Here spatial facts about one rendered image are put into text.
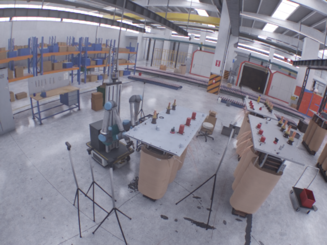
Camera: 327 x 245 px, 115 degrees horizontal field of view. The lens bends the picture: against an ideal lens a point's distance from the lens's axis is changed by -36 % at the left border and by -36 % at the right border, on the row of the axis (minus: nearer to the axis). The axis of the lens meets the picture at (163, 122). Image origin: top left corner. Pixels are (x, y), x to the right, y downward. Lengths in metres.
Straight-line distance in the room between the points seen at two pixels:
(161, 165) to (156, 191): 0.56
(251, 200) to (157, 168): 1.69
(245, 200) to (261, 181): 0.47
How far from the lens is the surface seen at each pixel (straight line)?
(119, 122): 2.81
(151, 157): 2.26
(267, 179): 2.70
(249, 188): 2.79
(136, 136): 2.07
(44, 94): 5.61
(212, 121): 5.66
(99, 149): 3.54
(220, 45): 12.71
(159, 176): 2.42
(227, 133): 6.04
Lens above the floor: 2.41
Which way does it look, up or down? 24 degrees down
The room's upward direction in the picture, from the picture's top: 9 degrees clockwise
